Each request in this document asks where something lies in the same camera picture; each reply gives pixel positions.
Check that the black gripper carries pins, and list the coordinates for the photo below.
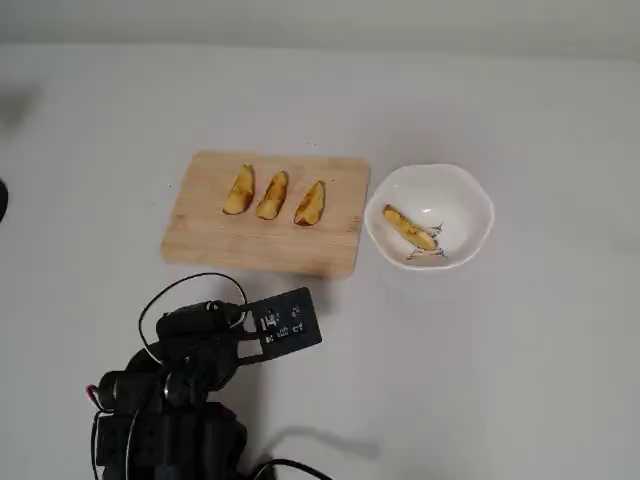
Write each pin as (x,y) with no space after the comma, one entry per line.
(192,320)

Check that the round black object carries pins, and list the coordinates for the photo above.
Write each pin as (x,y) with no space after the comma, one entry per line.
(2,200)

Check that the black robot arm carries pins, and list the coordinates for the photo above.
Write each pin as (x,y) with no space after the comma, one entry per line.
(175,420)

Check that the white ceramic bowl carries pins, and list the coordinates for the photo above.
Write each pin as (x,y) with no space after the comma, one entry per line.
(450,200)

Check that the browned apple slice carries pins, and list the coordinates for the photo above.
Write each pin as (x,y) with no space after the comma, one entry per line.
(272,197)
(310,205)
(410,230)
(240,192)

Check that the black camera circuit board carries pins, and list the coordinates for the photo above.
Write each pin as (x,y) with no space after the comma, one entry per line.
(290,322)

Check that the wooden cutting board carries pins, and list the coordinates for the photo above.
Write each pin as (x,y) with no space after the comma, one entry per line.
(265,240)

